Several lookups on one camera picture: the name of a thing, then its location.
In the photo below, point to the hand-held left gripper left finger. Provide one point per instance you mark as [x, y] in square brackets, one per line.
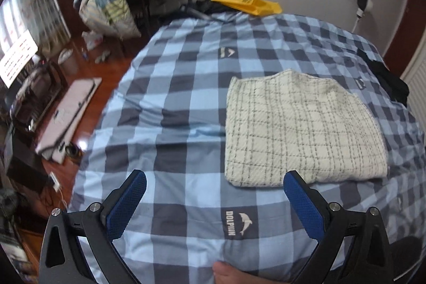
[124, 204]

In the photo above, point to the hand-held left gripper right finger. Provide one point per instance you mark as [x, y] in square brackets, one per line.
[304, 204]

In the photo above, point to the cream checked knit garment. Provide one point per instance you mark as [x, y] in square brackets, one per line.
[299, 131]

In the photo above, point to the white power strip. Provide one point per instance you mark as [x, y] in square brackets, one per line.
[55, 180]

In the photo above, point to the person's bare leg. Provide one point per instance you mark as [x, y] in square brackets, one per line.
[233, 275]

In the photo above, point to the blue checked bed cover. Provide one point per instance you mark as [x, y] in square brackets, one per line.
[186, 97]

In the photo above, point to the black chair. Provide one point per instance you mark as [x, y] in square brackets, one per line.
[36, 94]

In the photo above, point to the black cloth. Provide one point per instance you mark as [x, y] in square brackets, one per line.
[391, 81]

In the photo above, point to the yellow plastic bag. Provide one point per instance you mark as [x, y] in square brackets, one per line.
[248, 4]

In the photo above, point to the white wall calendar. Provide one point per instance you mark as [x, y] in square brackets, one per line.
[16, 57]

